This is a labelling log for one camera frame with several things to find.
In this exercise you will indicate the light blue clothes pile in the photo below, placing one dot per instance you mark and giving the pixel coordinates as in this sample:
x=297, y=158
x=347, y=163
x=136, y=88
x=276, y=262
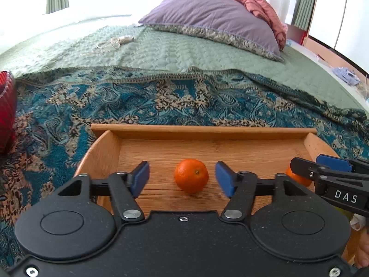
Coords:
x=346, y=75

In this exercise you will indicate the small orange tangerine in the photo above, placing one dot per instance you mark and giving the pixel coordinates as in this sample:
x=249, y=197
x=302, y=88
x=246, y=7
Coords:
x=299, y=180
x=190, y=176

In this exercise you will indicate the purple pillow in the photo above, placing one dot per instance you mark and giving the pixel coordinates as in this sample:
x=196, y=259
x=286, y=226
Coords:
x=213, y=14

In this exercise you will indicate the blue paisley blanket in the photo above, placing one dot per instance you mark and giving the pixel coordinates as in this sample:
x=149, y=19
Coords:
x=86, y=104

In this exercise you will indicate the dark red headboard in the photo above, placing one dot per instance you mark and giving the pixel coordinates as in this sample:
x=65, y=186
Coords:
x=295, y=34

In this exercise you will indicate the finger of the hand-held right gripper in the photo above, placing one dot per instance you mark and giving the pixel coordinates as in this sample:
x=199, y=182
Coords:
x=334, y=162
x=305, y=168

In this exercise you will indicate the pink quilted blanket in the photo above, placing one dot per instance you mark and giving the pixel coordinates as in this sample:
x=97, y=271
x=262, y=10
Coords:
x=259, y=0

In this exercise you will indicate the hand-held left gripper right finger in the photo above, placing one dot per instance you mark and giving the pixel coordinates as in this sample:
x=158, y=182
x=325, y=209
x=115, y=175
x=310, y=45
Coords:
x=224, y=179

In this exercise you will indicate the green quilted bedspread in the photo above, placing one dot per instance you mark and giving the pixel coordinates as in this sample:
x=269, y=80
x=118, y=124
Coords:
x=178, y=52

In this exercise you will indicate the person's right forearm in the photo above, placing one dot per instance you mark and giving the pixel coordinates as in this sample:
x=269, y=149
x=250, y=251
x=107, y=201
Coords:
x=363, y=251

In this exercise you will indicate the wooden serving tray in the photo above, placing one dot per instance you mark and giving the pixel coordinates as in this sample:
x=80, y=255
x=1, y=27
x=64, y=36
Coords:
x=161, y=155

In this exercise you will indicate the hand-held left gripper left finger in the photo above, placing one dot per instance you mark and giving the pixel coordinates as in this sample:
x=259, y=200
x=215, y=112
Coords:
x=141, y=176

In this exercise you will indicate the white wardrobe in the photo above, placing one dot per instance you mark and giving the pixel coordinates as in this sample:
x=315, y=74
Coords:
x=340, y=11

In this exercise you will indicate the person's right hand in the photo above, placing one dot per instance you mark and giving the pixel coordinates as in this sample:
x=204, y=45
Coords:
x=359, y=222

